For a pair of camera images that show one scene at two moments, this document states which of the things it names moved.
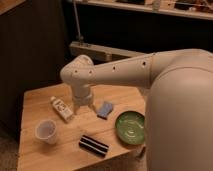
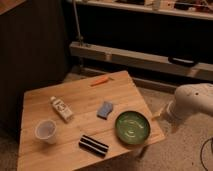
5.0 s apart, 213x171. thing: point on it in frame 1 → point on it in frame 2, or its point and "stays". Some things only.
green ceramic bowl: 130,127 stays
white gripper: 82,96 → 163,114
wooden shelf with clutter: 197,9 stays
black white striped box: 93,145 stays
